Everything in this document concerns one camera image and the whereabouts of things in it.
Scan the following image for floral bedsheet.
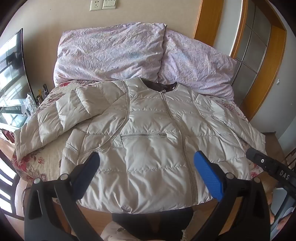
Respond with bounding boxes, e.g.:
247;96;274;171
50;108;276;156
11;79;269;186

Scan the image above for flat screen television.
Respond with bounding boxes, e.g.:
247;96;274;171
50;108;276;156
0;28;32;107

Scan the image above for frosted glass sliding door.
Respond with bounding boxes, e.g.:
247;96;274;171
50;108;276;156
231;0;271;75

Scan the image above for person's dark trousers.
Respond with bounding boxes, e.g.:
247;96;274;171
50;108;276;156
112;207;194;241

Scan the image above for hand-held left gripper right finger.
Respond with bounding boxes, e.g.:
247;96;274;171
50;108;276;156
191;151;271;241

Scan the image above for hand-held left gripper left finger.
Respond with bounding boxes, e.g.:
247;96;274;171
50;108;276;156
24;152;104;241

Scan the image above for dark wooden chair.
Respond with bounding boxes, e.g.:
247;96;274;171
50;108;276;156
0;149;22;217

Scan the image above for beige puffer jacket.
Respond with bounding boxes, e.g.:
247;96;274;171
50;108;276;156
14;77;267;215

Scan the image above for lilac crinkled pillow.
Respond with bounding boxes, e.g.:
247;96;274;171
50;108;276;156
157;29;237;101
53;22;167;85

